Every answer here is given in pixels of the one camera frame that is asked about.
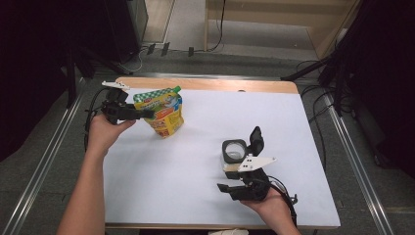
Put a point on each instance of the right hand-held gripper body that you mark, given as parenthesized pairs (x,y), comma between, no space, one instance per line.
(253,187)

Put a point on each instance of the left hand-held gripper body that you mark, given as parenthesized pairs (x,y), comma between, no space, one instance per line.
(115,109)

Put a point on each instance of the yellow spouted food pouch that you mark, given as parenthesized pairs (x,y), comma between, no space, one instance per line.
(164,114)

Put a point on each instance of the person's left hand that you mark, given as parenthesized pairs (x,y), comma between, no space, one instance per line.
(102,135)

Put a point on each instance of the person's right hand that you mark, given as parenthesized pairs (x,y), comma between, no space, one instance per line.
(274,210)

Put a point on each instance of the black metal stand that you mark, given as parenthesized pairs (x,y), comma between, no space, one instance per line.
(71,84)

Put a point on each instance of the black cabinet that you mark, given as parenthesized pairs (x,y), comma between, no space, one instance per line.
(125,26)

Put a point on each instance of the black curtain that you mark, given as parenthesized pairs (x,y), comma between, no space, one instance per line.
(32,65)
(385,65)

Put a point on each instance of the black stand leg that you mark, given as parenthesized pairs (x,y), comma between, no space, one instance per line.
(303,70)

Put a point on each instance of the small black floor bracket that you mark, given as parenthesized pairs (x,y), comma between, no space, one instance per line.
(191,51)
(151,48)
(165,49)

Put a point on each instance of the long metal floor rail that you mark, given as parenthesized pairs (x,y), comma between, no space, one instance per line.
(39,169)
(359,169)

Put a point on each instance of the light wooden frame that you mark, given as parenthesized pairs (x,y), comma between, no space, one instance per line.
(261,20)

